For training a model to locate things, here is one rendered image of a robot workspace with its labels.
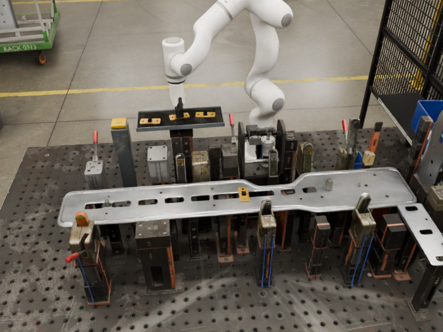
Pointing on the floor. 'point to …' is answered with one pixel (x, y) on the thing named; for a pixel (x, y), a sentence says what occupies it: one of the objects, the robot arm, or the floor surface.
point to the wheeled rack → (31, 33)
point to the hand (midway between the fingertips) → (178, 111)
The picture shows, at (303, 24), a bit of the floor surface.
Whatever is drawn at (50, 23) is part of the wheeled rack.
